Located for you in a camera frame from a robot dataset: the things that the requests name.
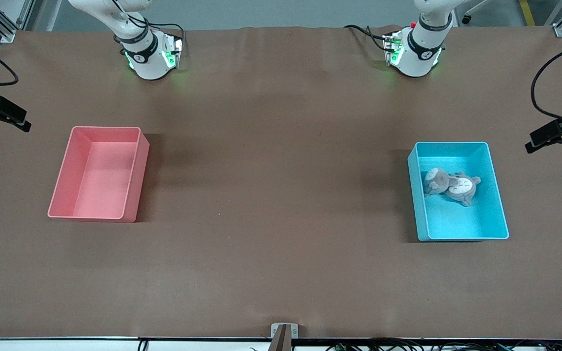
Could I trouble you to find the blue plastic box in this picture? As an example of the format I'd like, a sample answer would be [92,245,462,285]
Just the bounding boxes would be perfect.
[407,141,510,242]

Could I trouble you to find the large table cover sheet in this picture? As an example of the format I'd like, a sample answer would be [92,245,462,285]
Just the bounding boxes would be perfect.
[0,25,562,340]

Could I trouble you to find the grey metal bracket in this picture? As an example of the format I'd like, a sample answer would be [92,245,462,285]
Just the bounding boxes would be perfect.
[271,323,299,351]

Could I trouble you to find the black right base cable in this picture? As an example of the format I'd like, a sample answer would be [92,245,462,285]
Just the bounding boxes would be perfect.
[154,22,186,49]

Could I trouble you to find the black left base cable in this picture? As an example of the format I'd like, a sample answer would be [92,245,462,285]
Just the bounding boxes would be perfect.
[343,23,389,52]

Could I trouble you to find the brown post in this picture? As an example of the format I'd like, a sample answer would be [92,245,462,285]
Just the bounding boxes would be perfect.
[269,324,292,351]

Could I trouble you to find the pink plastic box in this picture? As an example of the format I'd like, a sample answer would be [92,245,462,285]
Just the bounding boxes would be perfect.
[47,126,150,223]

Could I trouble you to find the black base cable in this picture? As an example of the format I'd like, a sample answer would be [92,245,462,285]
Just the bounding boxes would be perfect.
[154,22,186,49]
[343,23,389,52]

